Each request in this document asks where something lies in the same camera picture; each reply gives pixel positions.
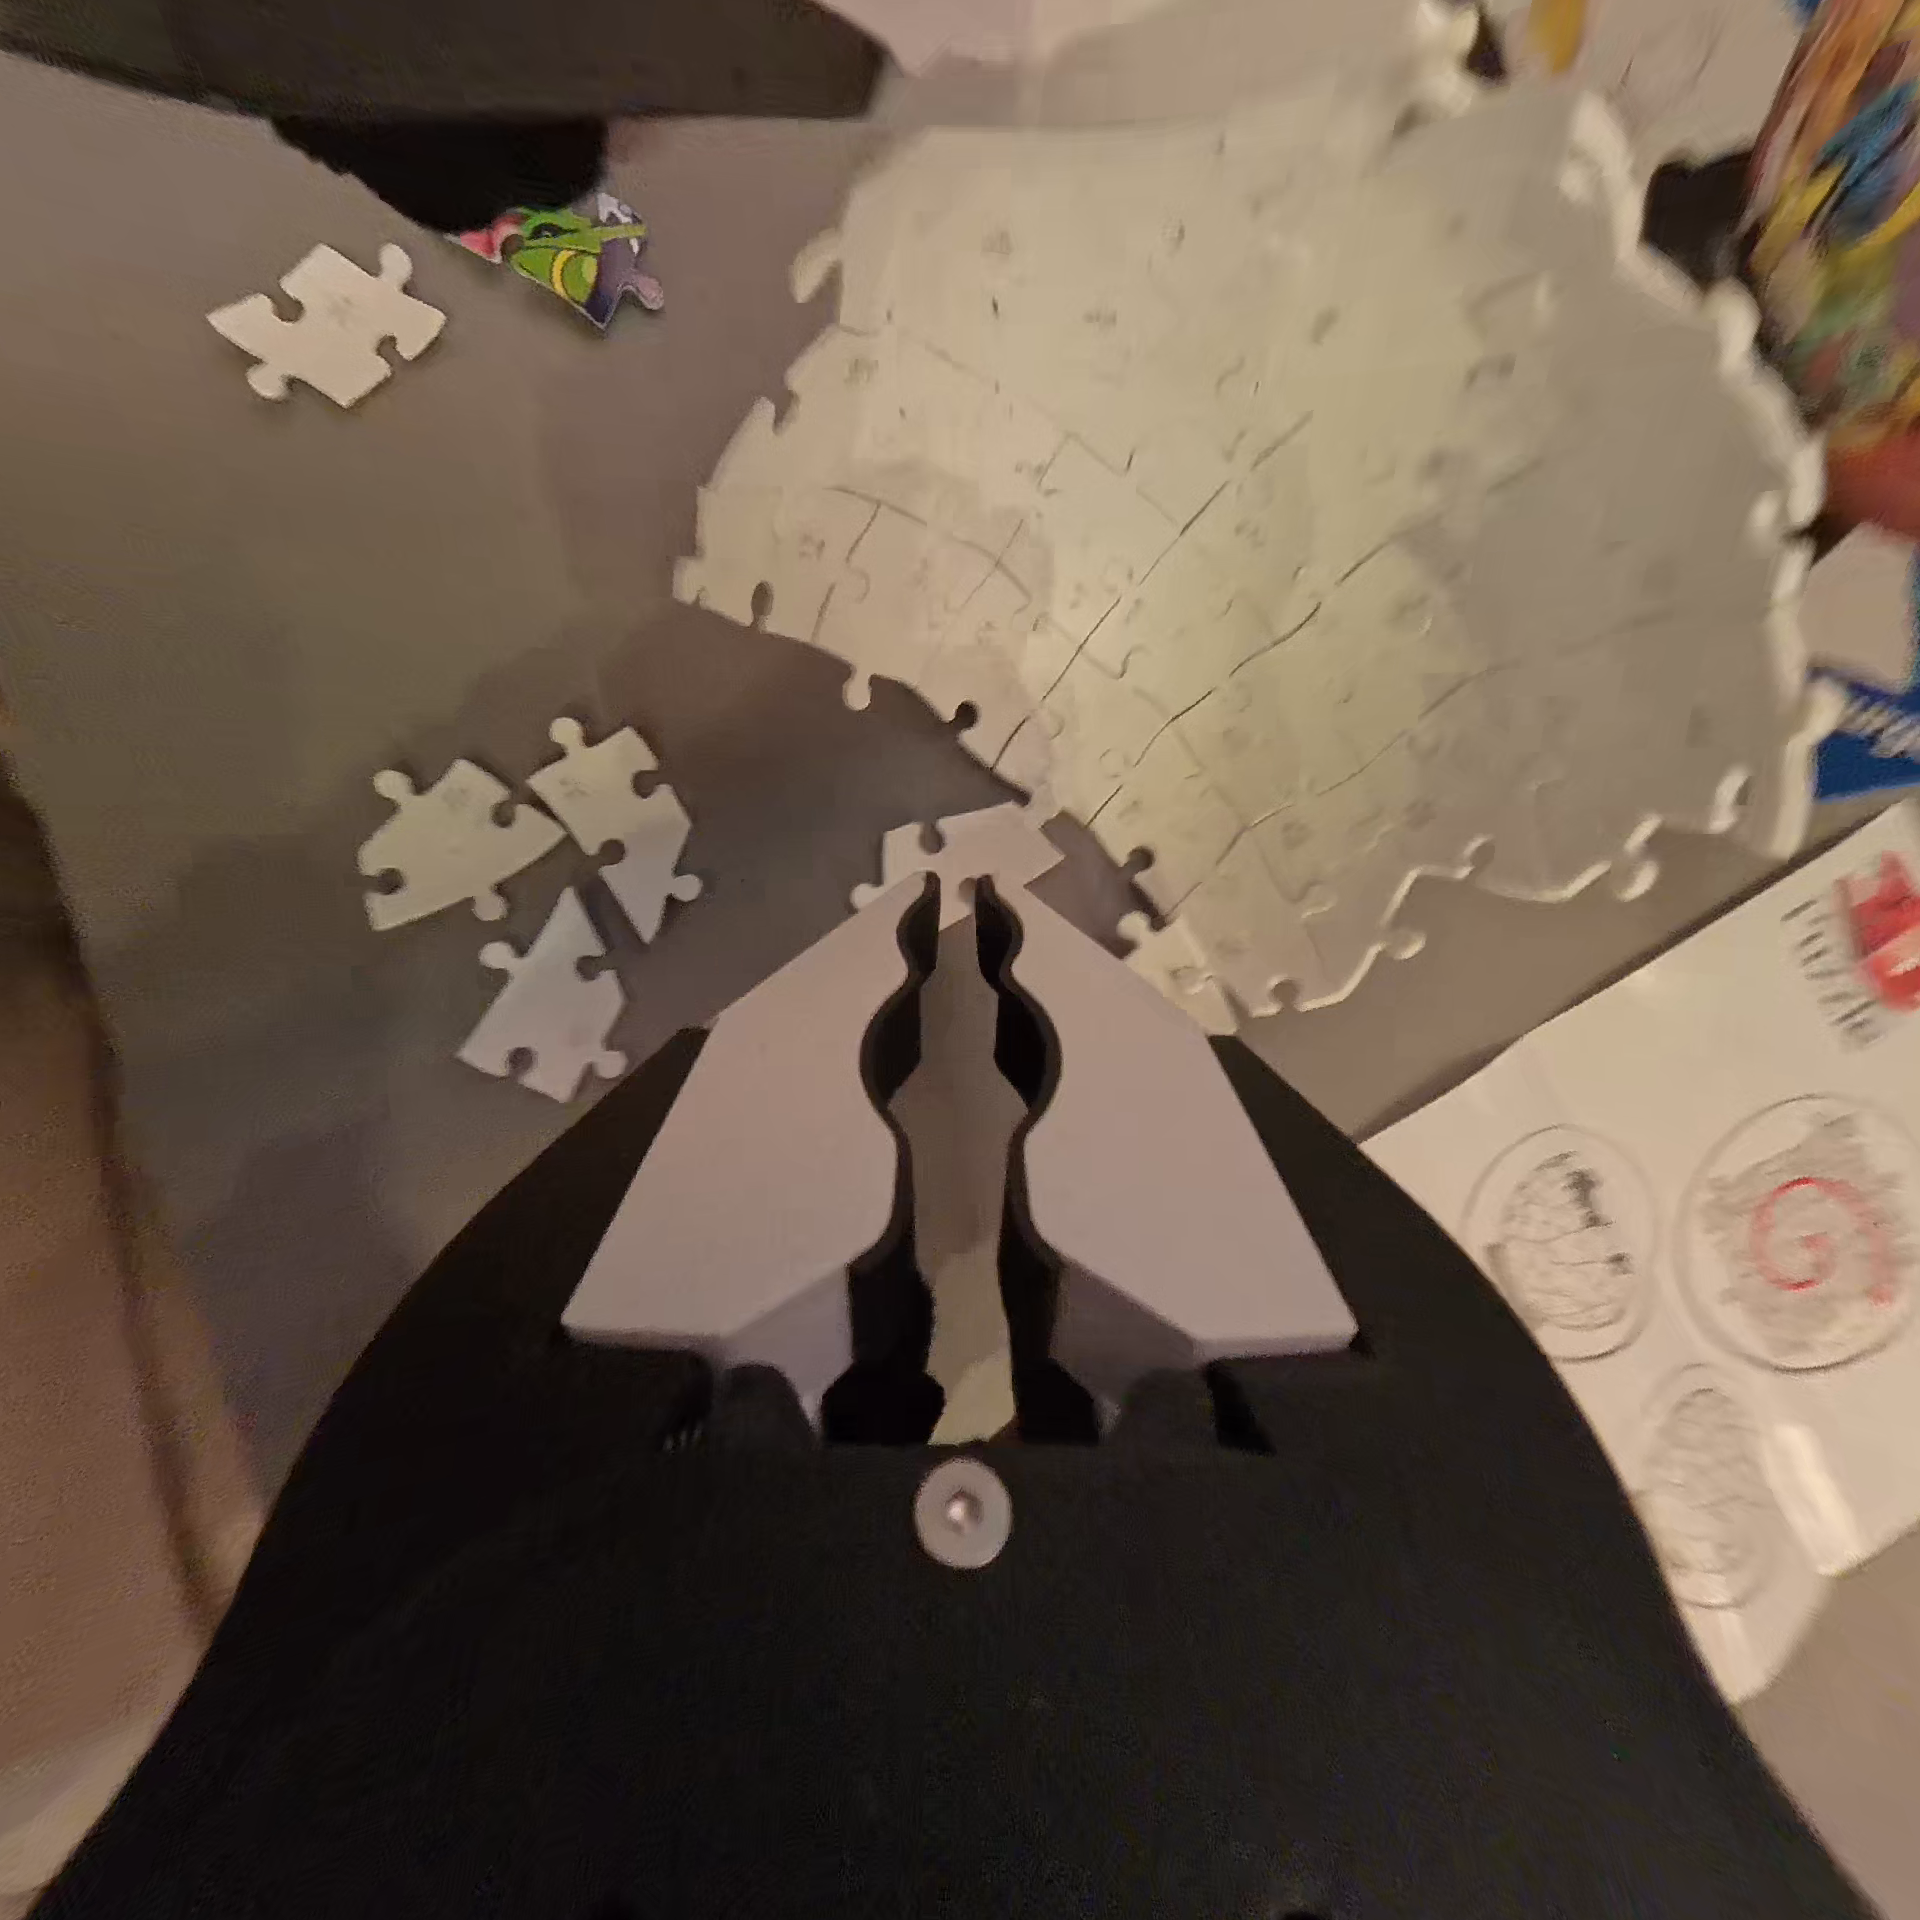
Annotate blue puzzle box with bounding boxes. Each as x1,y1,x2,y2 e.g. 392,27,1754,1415
1478,0,1920,805

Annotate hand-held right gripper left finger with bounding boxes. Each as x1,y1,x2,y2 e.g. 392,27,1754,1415
562,870,942,1443

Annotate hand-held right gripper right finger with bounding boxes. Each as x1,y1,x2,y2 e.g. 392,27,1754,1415
977,877,1362,1448

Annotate colourful puzzle piece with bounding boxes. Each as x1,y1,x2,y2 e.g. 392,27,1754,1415
450,195,671,328

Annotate white instruction leaflet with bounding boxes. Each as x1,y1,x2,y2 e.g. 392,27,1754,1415
1358,802,1920,1704

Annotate beige trousers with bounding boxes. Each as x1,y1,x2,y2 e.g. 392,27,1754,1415
0,703,289,1920

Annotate partly built puzzle ball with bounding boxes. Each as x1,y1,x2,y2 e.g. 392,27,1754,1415
673,0,1840,1038

